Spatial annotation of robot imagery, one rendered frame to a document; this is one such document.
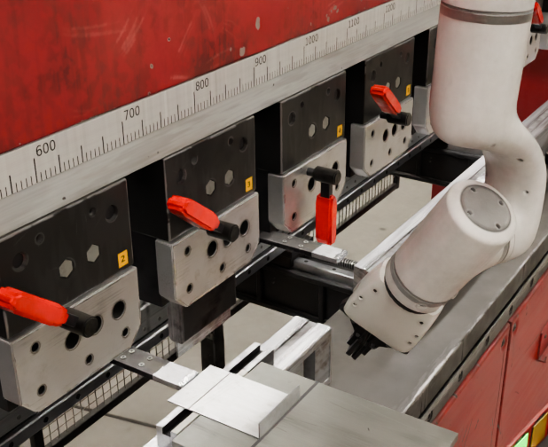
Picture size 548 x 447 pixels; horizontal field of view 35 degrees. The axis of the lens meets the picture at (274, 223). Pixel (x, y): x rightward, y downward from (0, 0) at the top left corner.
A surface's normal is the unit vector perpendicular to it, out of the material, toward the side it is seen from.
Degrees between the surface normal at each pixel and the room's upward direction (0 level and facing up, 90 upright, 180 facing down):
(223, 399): 0
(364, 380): 0
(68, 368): 90
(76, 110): 90
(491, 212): 35
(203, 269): 90
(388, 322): 108
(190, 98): 90
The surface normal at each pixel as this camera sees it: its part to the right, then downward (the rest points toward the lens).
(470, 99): -0.30, 0.41
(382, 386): -0.01, -0.90
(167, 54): 0.84, 0.22
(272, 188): -0.54, 0.37
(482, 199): 0.34, -0.57
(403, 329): -0.40, 0.67
